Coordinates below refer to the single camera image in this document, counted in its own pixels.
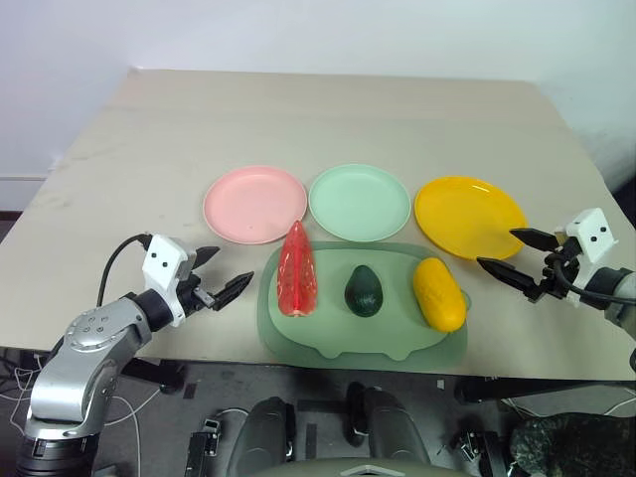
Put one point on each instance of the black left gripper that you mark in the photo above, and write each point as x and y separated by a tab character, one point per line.
191	293

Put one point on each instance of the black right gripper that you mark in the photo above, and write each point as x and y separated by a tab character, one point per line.
556	283

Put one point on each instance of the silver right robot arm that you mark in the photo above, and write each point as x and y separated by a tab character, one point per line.
618	298

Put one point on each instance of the yellow plate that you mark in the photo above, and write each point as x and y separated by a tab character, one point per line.
467	213

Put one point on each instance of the pink plate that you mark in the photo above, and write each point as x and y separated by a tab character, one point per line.
253	204

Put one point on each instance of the light green plate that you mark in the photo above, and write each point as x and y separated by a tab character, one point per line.
358	201

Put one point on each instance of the red pepper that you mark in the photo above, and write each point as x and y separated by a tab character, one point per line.
296	273

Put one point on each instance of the yellow mango toy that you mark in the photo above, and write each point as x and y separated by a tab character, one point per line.
439	295

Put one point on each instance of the green silicone mat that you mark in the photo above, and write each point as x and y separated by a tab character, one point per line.
318	333

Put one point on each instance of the black table base bar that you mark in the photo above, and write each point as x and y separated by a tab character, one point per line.
546	390
159	375

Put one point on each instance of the dark green avocado toy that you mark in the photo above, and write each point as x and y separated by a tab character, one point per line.
364	293

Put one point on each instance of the dark grey rounded shape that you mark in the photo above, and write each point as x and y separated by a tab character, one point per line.
263	432
395	427

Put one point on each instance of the camouflage cloth bundle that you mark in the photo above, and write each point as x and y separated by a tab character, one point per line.
571	447

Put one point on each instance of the olive rounded robot torso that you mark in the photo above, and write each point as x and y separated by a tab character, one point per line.
367	469

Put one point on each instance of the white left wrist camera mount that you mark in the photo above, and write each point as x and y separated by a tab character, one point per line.
164	258

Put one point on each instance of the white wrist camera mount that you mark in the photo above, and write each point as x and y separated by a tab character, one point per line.
593	233
164	258

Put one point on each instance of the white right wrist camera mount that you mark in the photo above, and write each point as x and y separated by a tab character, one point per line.
593	233

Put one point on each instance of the black floor bracket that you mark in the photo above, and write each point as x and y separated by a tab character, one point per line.
479	452
205	447

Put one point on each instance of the black rounded post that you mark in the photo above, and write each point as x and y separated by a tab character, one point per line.
355	412

